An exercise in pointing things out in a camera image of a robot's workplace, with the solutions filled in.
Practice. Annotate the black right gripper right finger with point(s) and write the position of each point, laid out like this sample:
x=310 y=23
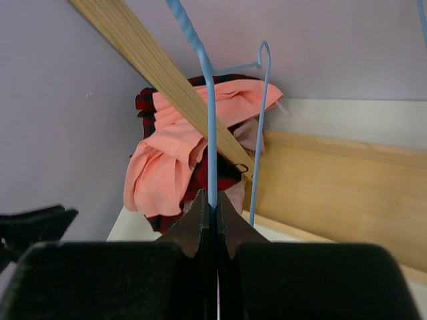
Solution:
x=232 y=229

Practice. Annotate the red black plaid skirt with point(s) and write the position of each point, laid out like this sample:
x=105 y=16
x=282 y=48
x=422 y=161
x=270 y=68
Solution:
x=229 y=175

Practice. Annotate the dusty pink ruffled garment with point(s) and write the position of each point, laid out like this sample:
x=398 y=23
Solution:
x=246 y=134

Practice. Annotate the wooden clothes rack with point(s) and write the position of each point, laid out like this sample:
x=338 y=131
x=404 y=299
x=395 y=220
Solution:
x=315 y=188

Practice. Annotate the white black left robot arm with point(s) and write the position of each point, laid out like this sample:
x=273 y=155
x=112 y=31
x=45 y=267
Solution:
x=20 y=231

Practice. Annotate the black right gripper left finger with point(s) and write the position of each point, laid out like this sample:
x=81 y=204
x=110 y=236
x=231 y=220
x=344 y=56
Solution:
x=187 y=231

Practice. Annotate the salmon pink skirt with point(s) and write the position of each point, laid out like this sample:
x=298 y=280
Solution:
x=161 y=166

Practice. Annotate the blue hanger with pink skirt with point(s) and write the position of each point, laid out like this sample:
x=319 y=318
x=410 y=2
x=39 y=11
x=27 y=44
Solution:
x=209 y=72

